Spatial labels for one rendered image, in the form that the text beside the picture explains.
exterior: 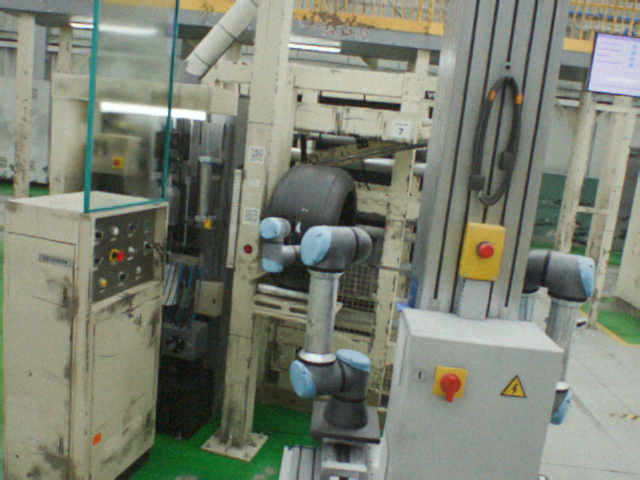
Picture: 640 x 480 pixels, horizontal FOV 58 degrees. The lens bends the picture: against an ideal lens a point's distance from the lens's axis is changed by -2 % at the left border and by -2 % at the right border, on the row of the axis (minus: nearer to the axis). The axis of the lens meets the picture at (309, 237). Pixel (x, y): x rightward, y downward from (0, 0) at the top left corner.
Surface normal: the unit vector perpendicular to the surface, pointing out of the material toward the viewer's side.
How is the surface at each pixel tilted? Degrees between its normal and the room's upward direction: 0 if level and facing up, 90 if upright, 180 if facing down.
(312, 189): 46
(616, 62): 90
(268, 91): 90
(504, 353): 90
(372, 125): 90
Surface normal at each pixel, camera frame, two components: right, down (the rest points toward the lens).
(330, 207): 0.51, -0.18
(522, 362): -0.05, 0.17
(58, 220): -0.28, 0.14
